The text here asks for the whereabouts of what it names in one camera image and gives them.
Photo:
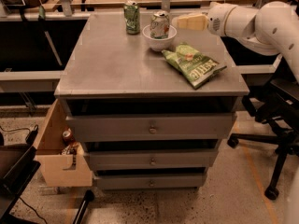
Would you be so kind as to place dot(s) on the grey drawer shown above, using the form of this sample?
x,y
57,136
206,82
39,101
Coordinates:
x,y
150,127
151,159
150,181

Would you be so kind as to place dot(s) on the white 7up can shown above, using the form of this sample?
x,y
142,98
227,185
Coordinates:
x,y
159,25

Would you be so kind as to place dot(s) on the middle grey drawer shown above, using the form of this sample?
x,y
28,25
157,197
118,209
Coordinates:
x,y
151,159

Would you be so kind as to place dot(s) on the red soda can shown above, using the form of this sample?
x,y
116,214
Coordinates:
x,y
68,137

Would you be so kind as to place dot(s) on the bottom grey drawer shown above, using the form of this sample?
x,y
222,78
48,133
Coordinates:
x,y
150,181

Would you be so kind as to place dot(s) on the green chip bag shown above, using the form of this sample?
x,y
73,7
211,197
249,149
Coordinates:
x,y
196,67

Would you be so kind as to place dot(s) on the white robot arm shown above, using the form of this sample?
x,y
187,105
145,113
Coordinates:
x,y
269,30

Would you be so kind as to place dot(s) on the green soda can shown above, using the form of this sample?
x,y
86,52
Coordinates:
x,y
131,15

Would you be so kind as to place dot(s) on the white bowl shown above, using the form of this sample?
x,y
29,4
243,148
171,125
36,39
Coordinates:
x,y
159,44

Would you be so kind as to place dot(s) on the top grey drawer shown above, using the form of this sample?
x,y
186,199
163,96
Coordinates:
x,y
150,127

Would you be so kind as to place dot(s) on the wooden side box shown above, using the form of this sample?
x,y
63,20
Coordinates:
x,y
61,165

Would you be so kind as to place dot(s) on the black office chair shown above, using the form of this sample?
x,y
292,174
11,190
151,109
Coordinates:
x,y
275,104

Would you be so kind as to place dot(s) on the grey drawer cabinet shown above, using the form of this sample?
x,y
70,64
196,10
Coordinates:
x,y
112,73

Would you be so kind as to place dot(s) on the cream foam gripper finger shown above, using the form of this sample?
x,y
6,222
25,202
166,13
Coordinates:
x,y
196,22

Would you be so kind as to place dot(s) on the black equipment at left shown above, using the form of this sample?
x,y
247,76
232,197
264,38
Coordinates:
x,y
17,168

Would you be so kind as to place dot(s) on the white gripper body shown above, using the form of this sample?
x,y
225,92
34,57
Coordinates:
x,y
215,22

